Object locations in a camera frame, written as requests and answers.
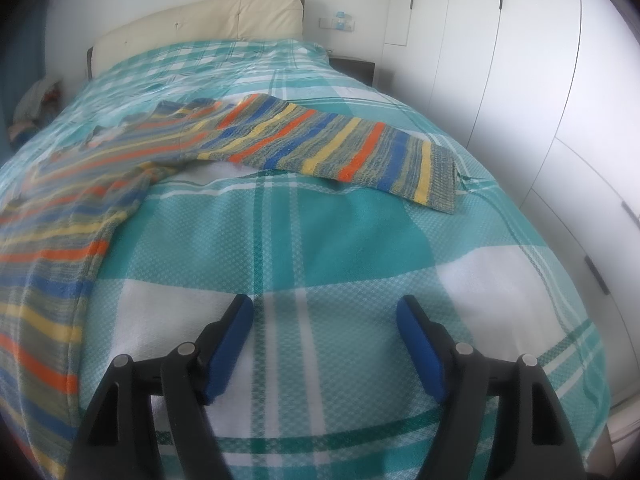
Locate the teal plaid blanket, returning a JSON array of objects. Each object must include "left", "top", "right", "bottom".
[{"left": 0, "top": 37, "right": 613, "bottom": 480}]

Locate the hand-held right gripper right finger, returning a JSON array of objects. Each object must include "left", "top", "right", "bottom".
[{"left": 395, "top": 294, "right": 587, "bottom": 480}]

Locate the pile of clothes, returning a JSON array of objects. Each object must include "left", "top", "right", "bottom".
[{"left": 7, "top": 77, "right": 66, "bottom": 143}]

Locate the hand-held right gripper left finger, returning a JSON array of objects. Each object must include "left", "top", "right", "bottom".
[{"left": 65, "top": 294, "right": 256, "bottom": 480}]

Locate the blue curtain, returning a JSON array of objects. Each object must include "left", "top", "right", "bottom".
[{"left": 0, "top": 0, "right": 48, "bottom": 161}]

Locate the white wall switch panel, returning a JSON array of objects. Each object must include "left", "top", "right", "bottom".
[{"left": 319, "top": 10, "right": 357, "bottom": 32}]

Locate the cream padded headboard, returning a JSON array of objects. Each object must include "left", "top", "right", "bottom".
[{"left": 87, "top": 0, "right": 307, "bottom": 81}]

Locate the white wardrobe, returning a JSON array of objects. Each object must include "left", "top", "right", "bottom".
[{"left": 382, "top": 0, "right": 640, "bottom": 411}]

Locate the striped knit sweater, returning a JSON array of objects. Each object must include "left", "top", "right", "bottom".
[{"left": 0, "top": 92, "right": 463, "bottom": 480}]

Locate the dark nightstand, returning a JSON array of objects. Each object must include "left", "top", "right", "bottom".
[{"left": 327, "top": 55, "right": 377, "bottom": 88}]

